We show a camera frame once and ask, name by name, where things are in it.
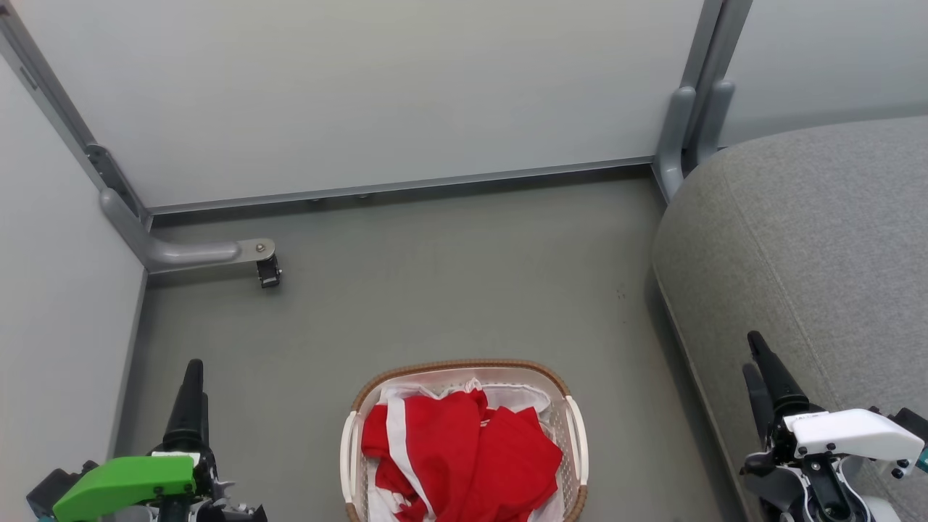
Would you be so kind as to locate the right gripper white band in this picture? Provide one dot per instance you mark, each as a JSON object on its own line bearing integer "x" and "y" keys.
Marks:
{"x": 848, "y": 435}

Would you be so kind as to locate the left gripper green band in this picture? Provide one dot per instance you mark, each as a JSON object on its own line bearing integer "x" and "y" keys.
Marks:
{"x": 123, "y": 482}

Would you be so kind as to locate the red and white garment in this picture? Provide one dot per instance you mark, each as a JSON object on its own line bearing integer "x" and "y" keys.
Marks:
{"x": 464, "y": 457}

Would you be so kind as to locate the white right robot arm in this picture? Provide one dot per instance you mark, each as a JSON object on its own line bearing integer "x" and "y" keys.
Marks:
{"x": 883, "y": 512}

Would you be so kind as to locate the grey fabric sofa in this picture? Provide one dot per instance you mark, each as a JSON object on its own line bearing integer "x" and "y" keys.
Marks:
{"x": 797, "y": 254}

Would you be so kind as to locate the black caster wheel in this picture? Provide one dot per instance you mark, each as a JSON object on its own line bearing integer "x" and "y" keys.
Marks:
{"x": 269, "y": 273}

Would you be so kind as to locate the grey partition foot with caster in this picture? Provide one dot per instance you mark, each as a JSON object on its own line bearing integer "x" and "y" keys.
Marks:
{"x": 188, "y": 254}

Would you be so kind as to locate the white laundry basket brown rim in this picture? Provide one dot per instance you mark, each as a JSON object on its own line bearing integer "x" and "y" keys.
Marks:
{"x": 576, "y": 435}

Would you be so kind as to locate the grey curved partition foot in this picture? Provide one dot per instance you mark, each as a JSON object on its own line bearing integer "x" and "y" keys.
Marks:
{"x": 674, "y": 138}
{"x": 714, "y": 116}

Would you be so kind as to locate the grey partition base rail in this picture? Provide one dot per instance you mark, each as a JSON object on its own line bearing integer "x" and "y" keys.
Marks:
{"x": 129, "y": 362}
{"x": 399, "y": 186}

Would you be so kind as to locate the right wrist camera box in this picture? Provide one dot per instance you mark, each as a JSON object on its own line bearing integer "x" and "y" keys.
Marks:
{"x": 913, "y": 422}

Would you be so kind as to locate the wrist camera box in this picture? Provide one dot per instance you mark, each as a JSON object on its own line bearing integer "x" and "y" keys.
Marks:
{"x": 913, "y": 422}
{"x": 54, "y": 486}

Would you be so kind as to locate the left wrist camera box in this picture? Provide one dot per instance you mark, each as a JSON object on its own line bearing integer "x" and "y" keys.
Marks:
{"x": 54, "y": 486}

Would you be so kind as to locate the grey double partition post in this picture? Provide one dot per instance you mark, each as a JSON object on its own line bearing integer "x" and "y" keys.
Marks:
{"x": 714, "y": 43}

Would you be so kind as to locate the grey partition post with bracket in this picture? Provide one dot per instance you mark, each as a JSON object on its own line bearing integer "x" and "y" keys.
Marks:
{"x": 43, "y": 80}

